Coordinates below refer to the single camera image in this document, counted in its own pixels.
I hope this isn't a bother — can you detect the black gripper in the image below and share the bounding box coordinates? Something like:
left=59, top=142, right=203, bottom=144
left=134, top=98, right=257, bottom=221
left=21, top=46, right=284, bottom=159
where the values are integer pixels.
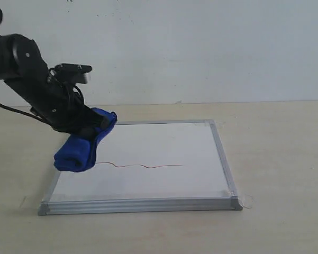
left=4, top=68, right=112, bottom=139

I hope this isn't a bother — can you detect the blue microfiber cloth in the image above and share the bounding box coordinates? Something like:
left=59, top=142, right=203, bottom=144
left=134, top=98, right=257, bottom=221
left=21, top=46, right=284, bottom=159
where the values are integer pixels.
left=53, top=107, right=117, bottom=173

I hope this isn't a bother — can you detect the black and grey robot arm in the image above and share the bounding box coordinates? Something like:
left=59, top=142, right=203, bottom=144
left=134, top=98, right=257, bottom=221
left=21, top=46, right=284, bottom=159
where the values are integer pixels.
left=0, top=34, right=112, bottom=140

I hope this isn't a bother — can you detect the aluminium framed whiteboard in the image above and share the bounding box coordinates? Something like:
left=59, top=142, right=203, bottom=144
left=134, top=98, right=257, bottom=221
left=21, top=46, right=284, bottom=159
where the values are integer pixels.
left=38, top=120, right=243, bottom=216

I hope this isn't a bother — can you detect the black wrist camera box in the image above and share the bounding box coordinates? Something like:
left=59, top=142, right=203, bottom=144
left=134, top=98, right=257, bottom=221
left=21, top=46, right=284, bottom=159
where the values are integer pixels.
left=52, top=63, right=93, bottom=85

